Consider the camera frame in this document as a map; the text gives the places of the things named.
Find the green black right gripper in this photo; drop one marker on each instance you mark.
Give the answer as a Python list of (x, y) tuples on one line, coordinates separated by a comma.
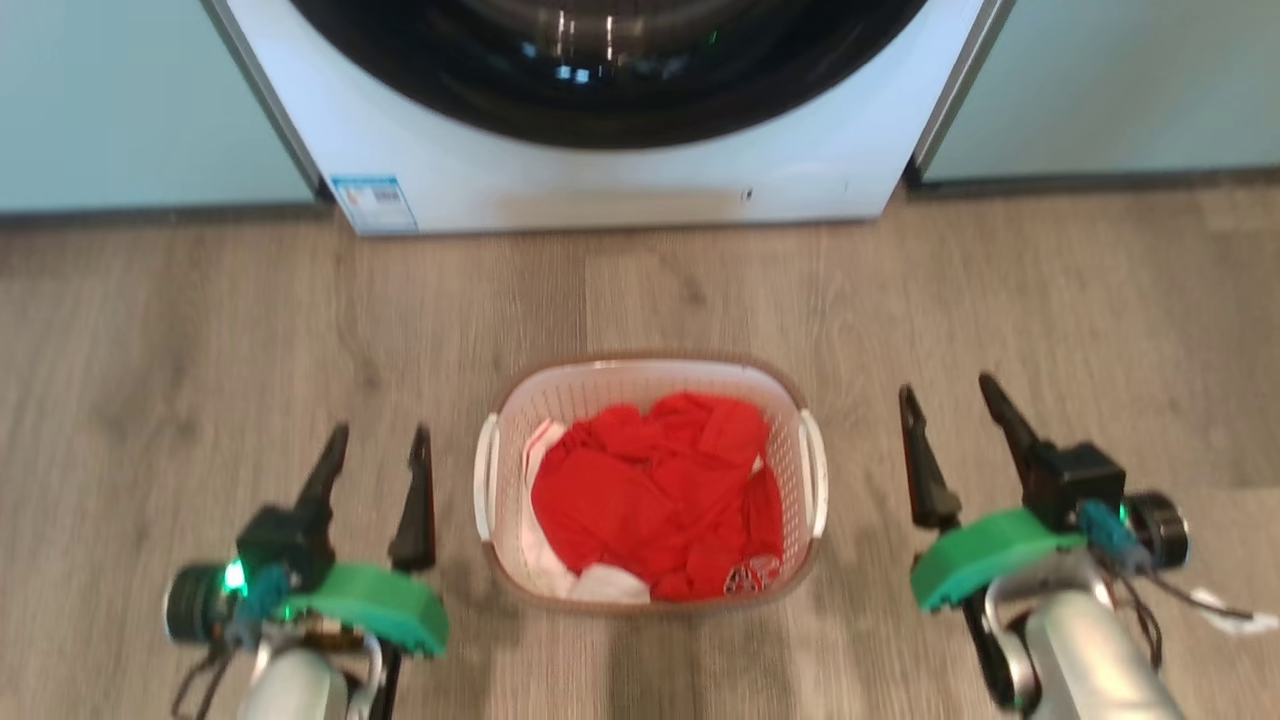
[(985, 555)]

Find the blue white energy label sticker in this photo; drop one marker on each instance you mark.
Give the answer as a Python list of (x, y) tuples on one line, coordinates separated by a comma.
[(374, 203)]

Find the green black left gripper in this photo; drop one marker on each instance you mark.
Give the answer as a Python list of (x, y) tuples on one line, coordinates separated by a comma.
[(375, 605)]

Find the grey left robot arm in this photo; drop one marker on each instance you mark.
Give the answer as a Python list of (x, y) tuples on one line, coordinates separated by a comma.
[(295, 690)]

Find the black round washer door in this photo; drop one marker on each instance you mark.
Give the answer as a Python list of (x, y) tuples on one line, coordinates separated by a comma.
[(610, 90)]

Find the white garment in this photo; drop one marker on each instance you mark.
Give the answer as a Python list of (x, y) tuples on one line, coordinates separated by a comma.
[(610, 585)]

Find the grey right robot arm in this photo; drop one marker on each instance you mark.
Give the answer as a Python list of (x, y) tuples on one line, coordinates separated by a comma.
[(1080, 650)]

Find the white front-load washing machine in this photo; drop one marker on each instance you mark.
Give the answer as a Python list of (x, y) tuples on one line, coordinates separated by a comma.
[(620, 185)]

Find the red garment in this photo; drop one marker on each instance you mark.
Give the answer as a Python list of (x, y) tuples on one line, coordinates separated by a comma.
[(640, 500)]

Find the beige perforated plastic laundry basket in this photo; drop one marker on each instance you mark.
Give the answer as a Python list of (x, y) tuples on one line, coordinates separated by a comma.
[(640, 375)]

